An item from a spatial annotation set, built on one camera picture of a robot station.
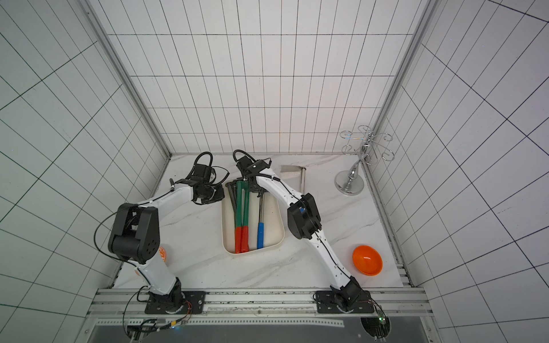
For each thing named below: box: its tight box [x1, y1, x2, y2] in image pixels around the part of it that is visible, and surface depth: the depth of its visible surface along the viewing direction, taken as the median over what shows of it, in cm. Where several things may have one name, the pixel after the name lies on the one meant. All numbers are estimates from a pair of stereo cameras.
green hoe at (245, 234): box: [240, 180, 250, 253], surface depth 89 cm
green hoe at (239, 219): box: [234, 180, 244, 254], surface depth 89 cm
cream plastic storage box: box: [222, 182, 286, 253], surface depth 92 cm
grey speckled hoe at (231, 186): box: [225, 180, 238, 216], surface depth 99 cm
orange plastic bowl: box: [351, 245, 384, 277], surface depth 81 cm
